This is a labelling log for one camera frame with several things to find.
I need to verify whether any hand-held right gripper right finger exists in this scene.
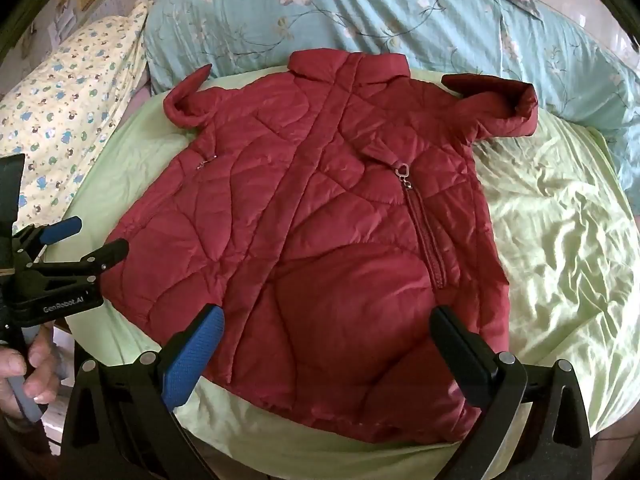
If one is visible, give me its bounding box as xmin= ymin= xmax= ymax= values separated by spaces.
xmin=430 ymin=305 xmax=593 ymax=480

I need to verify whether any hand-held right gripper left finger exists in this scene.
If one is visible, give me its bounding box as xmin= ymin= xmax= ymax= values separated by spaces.
xmin=60 ymin=304 xmax=226 ymax=480

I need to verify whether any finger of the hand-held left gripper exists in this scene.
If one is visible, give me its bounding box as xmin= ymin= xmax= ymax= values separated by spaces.
xmin=44 ymin=238 xmax=130 ymax=283
xmin=37 ymin=216 xmax=83 ymax=247

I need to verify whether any red quilted jacket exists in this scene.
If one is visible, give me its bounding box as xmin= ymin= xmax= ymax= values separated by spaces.
xmin=102 ymin=50 xmax=540 ymax=445

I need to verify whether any person's left hand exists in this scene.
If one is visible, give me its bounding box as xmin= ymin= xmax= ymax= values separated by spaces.
xmin=0 ymin=324 xmax=63 ymax=418

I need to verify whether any yellow printed pillow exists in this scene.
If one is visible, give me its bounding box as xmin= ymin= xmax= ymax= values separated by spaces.
xmin=0 ymin=0 xmax=153 ymax=261

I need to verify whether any light green bed sheet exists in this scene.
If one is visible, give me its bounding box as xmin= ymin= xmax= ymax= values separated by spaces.
xmin=42 ymin=67 xmax=640 ymax=480

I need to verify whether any turquoise floral quilt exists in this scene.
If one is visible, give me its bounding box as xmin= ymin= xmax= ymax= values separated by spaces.
xmin=144 ymin=0 xmax=640 ymax=191

